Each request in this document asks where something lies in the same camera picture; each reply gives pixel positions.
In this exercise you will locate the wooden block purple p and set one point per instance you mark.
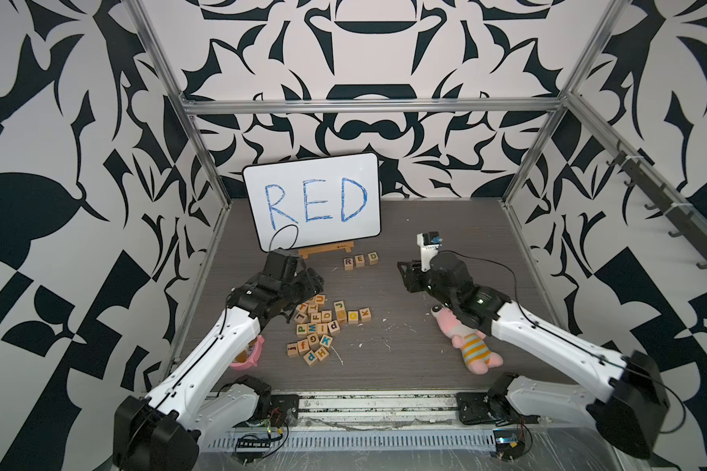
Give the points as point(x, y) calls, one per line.
point(333, 328)

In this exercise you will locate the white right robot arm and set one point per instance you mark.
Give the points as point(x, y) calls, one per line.
point(622, 397)

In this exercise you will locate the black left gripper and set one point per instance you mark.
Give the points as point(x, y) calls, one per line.
point(311, 283)

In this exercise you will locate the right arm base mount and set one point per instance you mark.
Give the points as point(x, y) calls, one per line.
point(476, 408)

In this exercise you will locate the wooden block green J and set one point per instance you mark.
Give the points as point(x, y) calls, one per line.
point(339, 305)

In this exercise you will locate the white board reading RED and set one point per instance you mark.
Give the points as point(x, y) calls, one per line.
point(314, 201)

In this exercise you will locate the wooden block blue p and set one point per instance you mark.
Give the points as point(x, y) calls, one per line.
point(310, 358)

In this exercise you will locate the wooden block green D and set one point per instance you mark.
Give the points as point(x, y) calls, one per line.
point(373, 258)

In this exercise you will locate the wooden block blue K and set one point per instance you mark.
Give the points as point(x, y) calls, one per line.
point(325, 341)

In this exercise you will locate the wooden board stand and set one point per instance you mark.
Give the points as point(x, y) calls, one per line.
point(307, 252)

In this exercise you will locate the green circuit board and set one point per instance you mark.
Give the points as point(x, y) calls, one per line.
point(512, 444)

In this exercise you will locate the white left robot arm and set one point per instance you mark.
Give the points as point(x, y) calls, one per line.
point(167, 428)

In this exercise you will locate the wooden block letter E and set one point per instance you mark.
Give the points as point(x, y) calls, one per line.
point(359, 261)

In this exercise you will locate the wooden block brown H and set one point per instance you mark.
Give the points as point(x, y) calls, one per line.
point(321, 353)

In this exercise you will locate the wooden block red f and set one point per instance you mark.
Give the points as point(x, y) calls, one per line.
point(303, 346)

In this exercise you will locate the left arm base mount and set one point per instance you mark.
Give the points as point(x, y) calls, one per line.
point(279, 409)

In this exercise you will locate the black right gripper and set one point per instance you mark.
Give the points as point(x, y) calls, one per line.
point(412, 275)

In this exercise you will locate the pink toy bowl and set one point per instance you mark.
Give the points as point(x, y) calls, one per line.
point(249, 358)

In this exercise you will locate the pink plush toy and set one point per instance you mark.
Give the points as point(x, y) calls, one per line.
point(476, 355)

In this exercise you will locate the wooden block brown K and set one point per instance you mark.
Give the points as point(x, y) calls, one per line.
point(365, 315)

